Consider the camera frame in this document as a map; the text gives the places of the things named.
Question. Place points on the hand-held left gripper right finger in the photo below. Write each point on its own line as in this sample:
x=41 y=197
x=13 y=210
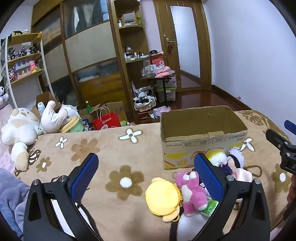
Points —
x=208 y=178

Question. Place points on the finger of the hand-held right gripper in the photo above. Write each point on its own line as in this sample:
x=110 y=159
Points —
x=291 y=127
x=276 y=139

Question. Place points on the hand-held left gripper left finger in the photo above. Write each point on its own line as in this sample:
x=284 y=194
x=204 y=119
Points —
x=85 y=176

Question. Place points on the pink bear plush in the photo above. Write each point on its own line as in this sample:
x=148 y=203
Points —
x=192 y=194

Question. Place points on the green packet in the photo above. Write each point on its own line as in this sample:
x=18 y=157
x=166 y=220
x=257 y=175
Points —
x=211 y=206

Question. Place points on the white-haired plush doll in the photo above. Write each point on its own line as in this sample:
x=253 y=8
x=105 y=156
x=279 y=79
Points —
x=235 y=154

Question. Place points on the yellow round plush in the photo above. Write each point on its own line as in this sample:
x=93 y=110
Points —
x=161 y=197

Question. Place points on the person's right hand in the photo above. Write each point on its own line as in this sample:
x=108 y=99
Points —
x=292 y=187

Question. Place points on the white fluffy plush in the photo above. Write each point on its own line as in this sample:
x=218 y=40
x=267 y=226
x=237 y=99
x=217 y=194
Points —
x=218 y=158

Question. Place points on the beige floral blanket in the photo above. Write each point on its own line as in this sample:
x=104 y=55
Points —
x=104 y=148

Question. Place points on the pale pink plush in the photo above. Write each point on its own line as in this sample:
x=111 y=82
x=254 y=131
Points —
x=242 y=175

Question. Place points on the green and yellow bin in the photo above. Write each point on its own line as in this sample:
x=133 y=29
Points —
x=74 y=127

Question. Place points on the white and black plush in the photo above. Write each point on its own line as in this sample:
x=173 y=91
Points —
x=185 y=227

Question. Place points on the red paper bag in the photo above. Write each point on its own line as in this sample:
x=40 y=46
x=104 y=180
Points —
x=106 y=122

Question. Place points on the white plush doll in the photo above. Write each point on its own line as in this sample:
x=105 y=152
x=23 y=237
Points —
x=52 y=118

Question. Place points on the green bottle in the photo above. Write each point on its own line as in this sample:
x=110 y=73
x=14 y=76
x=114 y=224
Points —
x=88 y=107

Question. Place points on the brown cardboard box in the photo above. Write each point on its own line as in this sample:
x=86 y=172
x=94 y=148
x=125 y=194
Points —
x=44 y=97
x=115 y=107

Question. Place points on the purple cloth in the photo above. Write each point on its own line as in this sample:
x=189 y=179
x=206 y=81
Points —
x=13 y=197

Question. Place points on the large white bear plush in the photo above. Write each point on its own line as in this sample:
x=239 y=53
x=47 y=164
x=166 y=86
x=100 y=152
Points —
x=18 y=129

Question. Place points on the pile of pink packets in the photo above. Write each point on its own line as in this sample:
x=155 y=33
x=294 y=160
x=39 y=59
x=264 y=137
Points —
x=159 y=112

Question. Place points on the lace-trimmed basket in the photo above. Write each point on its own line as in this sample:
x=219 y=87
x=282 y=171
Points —
x=144 y=105

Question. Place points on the clear plastic storage bin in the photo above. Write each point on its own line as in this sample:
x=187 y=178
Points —
x=170 y=92

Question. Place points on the small dark table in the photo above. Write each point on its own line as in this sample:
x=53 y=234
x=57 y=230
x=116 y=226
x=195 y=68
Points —
x=164 y=88

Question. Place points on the pink cloth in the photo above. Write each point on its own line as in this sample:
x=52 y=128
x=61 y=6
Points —
x=163 y=71

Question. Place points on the black and purple rabbit plush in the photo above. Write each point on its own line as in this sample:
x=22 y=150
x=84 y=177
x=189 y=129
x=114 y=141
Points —
x=3 y=92

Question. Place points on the pink plush figure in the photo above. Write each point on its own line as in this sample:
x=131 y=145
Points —
x=33 y=66

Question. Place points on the row of pink boxes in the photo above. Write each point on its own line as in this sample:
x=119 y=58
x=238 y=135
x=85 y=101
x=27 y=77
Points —
x=22 y=70

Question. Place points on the red box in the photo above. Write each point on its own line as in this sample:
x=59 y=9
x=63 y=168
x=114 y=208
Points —
x=158 y=60

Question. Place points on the wooden door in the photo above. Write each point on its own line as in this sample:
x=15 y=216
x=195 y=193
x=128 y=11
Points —
x=161 y=58

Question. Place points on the wooden wardrobe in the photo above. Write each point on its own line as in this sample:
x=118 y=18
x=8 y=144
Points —
x=90 y=46

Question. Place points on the wooden corner shelf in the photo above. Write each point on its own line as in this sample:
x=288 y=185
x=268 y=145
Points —
x=119 y=46

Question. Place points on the row of dark figurines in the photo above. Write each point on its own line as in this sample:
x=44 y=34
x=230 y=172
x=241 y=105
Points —
x=23 y=52

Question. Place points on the white rack with yellow shelves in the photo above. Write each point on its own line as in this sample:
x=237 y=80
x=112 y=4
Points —
x=25 y=39

